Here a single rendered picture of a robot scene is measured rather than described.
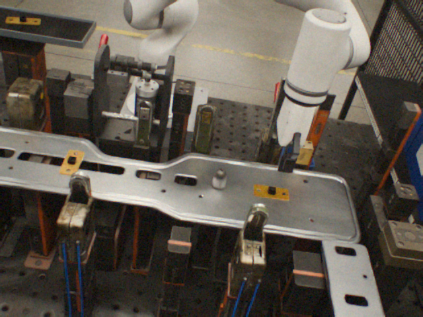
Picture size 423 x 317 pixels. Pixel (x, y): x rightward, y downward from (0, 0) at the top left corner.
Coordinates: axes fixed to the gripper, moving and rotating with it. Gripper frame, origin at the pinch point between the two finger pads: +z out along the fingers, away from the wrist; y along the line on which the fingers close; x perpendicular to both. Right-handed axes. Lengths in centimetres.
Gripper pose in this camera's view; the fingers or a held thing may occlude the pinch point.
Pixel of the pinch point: (283, 154)
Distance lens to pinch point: 99.9
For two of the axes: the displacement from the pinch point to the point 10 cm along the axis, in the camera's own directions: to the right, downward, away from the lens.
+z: -1.5, 7.6, 6.3
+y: -0.6, 6.3, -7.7
